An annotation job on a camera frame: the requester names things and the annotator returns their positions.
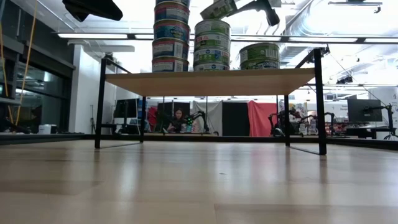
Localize wooden shelf black metal frame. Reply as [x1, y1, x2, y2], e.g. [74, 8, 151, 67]
[94, 48, 328, 156]

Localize long ceiling light bar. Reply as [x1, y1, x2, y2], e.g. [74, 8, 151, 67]
[57, 32, 398, 44]

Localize black ceiling spotlight cluster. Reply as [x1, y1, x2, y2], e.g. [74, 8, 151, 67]
[306, 45, 331, 65]

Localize colourful printed tapestry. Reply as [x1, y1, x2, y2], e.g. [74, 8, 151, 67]
[289, 101, 308, 125]

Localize black background monitor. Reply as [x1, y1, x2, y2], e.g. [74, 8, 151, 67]
[113, 98, 140, 119]

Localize orange hanging cloth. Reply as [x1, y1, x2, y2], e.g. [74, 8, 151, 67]
[248, 100, 278, 138]

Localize blue storage bins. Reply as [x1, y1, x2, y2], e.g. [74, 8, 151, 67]
[137, 99, 149, 127]

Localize white hanging cloth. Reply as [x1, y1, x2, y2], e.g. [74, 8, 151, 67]
[192, 100, 223, 136]

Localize black partition panel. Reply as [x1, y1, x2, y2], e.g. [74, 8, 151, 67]
[157, 101, 191, 128]
[221, 101, 249, 137]

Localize red background panel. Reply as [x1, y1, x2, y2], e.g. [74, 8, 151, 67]
[147, 106, 159, 131]

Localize white background container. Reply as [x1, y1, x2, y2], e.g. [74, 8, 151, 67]
[37, 124, 58, 135]

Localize black computer monitor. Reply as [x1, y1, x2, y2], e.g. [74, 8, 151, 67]
[347, 98, 383, 123]

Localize person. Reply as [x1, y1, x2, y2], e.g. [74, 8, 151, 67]
[167, 108, 187, 134]

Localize silver ventilation duct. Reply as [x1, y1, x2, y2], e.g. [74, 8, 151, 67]
[273, 0, 346, 66]

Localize yellow cable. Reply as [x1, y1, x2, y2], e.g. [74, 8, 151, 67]
[0, 0, 38, 125]

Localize black ceiling rail fixture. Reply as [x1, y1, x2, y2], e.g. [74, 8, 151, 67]
[328, 1, 383, 14]

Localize black background stand frame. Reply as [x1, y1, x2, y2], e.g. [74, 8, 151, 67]
[298, 82, 398, 129]

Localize black rig frame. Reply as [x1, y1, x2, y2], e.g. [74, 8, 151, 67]
[0, 133, 398, 151]

